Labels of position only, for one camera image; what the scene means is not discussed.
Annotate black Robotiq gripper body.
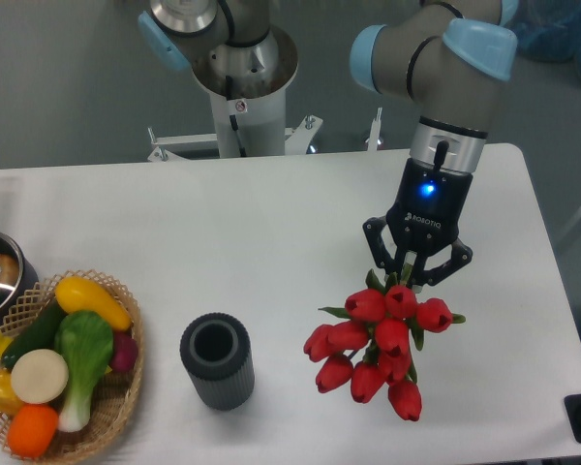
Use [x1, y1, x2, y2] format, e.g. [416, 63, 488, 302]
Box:
[386, 158, 473, 255]

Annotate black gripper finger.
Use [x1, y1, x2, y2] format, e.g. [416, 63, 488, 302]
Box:
[362, 216, 403, 282]
[413, 238, 474, 293]

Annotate red tulip bouquet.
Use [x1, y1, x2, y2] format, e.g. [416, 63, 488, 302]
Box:
[303, 259, 466, 421]

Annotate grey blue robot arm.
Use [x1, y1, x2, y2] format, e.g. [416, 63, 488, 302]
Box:
[138, 1, 518, 291]

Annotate dark grey ribbed vase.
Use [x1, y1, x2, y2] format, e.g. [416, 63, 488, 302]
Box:
[179, 313, 255, 411]

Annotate blue plastic bag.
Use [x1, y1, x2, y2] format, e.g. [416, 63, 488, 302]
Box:
[508, 1, 581, 79]

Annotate purple red radish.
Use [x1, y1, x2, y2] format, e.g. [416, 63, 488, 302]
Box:
[108, 332, 138, 373]

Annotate woven wicker basket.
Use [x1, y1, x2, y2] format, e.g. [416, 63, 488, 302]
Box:
[0, 270, 145, 464]

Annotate green bok choy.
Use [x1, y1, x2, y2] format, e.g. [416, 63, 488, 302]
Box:
[54, 310, 113, 433]

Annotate yellow squash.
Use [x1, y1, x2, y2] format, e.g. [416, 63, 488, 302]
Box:
[54, 276, 132, 331]

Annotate dark green cucumber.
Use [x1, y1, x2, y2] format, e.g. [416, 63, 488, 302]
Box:
[1, 300, 67, 371]

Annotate orange fruit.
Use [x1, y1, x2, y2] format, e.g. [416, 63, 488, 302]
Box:
[7, 404, 58, 458]

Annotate yellow bell pepper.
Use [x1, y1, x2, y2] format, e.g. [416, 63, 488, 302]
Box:
[0, 369, 24, 417]

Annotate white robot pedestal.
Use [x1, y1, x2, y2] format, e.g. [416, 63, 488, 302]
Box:
[148, 26, 323, 162]

